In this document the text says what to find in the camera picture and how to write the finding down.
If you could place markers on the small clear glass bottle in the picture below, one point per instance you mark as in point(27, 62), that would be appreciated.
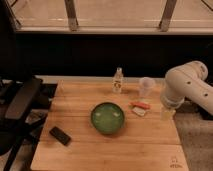
point(118, 80)

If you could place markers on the clear plastic cup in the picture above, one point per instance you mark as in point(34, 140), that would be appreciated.
point(146, 85)

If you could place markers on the green ceramic bowl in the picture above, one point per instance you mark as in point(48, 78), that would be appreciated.
point(107, 118)

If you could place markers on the black office chair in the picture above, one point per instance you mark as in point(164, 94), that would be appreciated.
point(13, 126)

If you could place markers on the white small block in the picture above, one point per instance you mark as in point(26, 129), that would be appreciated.
point(138, 111)

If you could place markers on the pale yellow gripper tip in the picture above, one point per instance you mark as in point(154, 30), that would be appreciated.
point(167, 113)

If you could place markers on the wooden cutting board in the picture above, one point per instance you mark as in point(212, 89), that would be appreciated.
point(145, 143)

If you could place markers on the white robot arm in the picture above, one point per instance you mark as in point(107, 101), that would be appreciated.
point(188, 81)

